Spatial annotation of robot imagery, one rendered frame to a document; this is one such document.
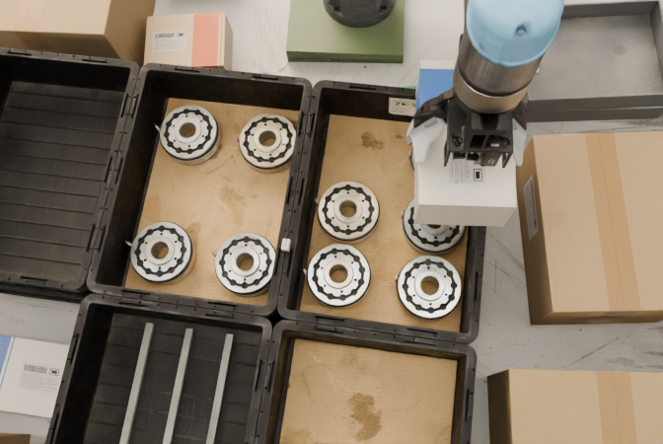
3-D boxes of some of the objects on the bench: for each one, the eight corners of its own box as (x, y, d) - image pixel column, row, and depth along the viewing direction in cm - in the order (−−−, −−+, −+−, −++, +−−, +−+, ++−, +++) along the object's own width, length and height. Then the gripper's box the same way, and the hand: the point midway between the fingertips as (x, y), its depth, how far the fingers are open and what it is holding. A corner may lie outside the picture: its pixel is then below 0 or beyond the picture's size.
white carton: (-18, 403, 121) (-47, 402, 113) (1, 336, 125) (-26, 331, 116) (87, 420, 119) (65, 420, 111) (104, 351, 123) (84, 347, 114)
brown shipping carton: (513, 168, 129) (532, 134, 114) (630, 164, 128) (665, 130, 113) (530, 325, 120) (552, 312, 105) (656, 323, 119) (698, 309, 104)
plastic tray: (517, 122, 132) (522, 111, 127) (507, 34, 138) (512, 20, 134) (657, 118, 131) (668, 108, 126) (641, 29, 137) (651, 15, 132)
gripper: (393, 126, 68) (389, 187, 87) (589, 130, 66) (541, 192, 85) (395, 50, 70) (390, 126, 89) (583, 53, 69) (538, 129, 88)
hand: (464, 138), depth 88 cm, fingers closed on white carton, 13 cm apart
